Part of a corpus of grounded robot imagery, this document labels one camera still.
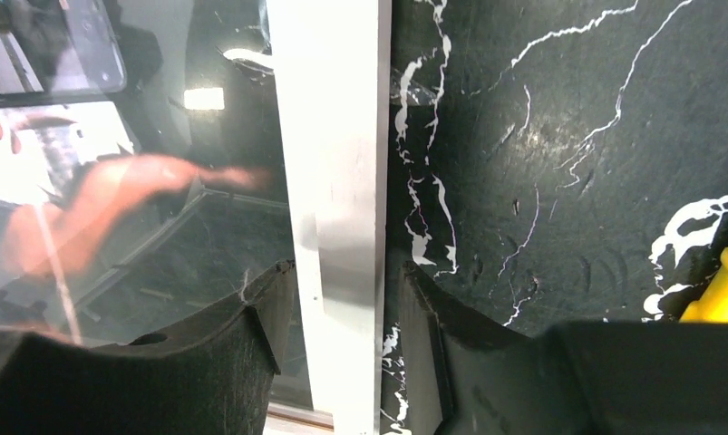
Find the white wooden photo frame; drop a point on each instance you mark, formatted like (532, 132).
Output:
(143, 167)

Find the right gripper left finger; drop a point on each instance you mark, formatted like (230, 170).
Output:
(210, 373)

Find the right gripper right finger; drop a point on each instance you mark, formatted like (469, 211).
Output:
(466, 374)

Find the yellow handled screwdriver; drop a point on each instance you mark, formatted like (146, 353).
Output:
(712, 306)

